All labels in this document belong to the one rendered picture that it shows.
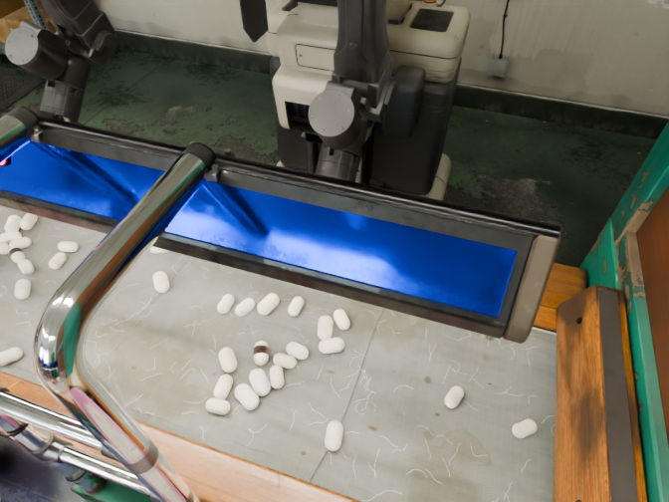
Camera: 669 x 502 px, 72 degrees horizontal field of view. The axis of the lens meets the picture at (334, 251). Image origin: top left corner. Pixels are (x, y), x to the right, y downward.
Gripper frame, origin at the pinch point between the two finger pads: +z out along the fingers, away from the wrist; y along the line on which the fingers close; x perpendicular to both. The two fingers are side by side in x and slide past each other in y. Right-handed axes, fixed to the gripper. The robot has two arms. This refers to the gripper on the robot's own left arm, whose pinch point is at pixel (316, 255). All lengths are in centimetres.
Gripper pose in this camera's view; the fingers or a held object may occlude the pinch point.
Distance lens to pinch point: 64.7
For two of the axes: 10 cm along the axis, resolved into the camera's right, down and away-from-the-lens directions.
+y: 9.5, 2.3, -2.3
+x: 2.2, 0.5, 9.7
